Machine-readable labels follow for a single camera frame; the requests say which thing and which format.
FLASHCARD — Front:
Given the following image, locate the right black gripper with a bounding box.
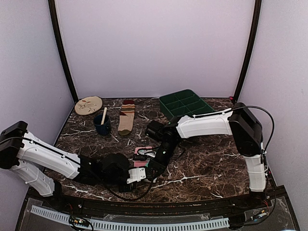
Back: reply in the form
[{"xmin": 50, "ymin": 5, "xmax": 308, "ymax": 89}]
[{"xmin": 148, "ymin": 140, "xmax": 179, "ymax": 180}]

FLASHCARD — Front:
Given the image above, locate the pink patterned sock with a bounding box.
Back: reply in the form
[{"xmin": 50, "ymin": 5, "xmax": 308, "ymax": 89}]
[{"xmin": 133, "ymin": 146, "xmax": 156, "ymax": 167}]

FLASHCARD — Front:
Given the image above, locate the green compartment tray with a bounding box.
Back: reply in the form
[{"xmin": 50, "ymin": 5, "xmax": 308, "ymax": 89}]
[{"xmin": 159, "ymin": 89, "xmax": 215, "ymax": 120}]

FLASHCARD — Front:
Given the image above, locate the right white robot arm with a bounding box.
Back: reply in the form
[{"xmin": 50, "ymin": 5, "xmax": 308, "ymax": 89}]
[{"xmin": 145, "ymin": 103, "xmax": 268, "ymax": 209}]

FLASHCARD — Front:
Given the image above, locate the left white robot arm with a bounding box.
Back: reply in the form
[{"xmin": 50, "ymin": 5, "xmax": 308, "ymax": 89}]
[{"xmin": 0, "ymin": 121, "xmax": 144, "ymax": 210}]

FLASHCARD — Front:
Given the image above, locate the dark blue mug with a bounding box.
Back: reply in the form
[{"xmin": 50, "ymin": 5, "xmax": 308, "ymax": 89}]
[{"xmin": 93, "ymin": 114, "xmax": 111, "ymax": 136}]

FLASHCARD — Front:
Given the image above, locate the beige striped sock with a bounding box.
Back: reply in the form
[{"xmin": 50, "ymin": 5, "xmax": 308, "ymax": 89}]
[{"xmin": 118, "ymin": 100, "xmax": 135, "ymax": 136}]

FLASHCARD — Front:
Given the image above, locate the wooden stick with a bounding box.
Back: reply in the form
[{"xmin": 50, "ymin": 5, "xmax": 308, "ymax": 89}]
[{"xmin": 101, "ymin": 107, "xmax": 107, "ymax": 125}]

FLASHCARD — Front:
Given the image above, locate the round beige embroidered coaster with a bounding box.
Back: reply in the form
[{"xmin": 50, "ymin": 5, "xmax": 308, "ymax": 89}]
[{"xmin": 74, "ymin": 96, "xmax": 103, "ymax": 116}]

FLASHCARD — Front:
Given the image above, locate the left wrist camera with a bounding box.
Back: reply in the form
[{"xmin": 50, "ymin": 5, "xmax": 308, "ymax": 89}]
[{"xmin": 99, "ymin": 153, "xmax": 130, "ymax": 184}]

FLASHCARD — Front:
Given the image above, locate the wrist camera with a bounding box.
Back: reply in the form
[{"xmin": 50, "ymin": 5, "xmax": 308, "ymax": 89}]
[
  {"xmin": 99, "ymin": 153, "xmax": 130, "ymax": 184},
  {"xmin": 145, "ymin": 120, "xmax": 166, "ymax": 142}
]

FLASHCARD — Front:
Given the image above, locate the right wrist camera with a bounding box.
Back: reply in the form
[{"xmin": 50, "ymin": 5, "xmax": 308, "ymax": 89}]
[{"xmin": 145, "ymin": 120, "xmax": 166, "ymax": 142}]

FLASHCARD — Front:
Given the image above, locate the white slotted cable duct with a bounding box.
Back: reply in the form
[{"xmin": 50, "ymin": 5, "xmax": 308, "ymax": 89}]
[{"xmin": 30, "ymin": 205, "xmax": 230, "ymax": 231}]

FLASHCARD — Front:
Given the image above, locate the black front rail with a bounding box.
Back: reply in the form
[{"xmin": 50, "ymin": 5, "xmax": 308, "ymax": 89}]
[{"xmin": 39, "ymin": 194, "xmax": 274, "ymax": 217}]

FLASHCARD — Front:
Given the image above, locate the left black frame post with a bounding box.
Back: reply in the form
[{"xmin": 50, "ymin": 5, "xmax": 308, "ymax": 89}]
[{"xmin": 48, "ymin": 0, "xmax": 79, "ymax": 103}]

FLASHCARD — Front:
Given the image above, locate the black frame post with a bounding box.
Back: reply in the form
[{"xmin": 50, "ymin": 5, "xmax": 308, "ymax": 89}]
[
  {"xmin": 233, "ymin": 0, "xmax": 262, "ymax": 102},
  {"xmin": 48, "ymin": 0, "xmax": 79, "ymax": 103}
]

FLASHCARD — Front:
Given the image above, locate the right black frame post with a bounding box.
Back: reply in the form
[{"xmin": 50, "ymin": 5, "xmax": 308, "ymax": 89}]
[{"xmin": 233, "ymin": 0, "xmax": 262, "ymax": 102}]

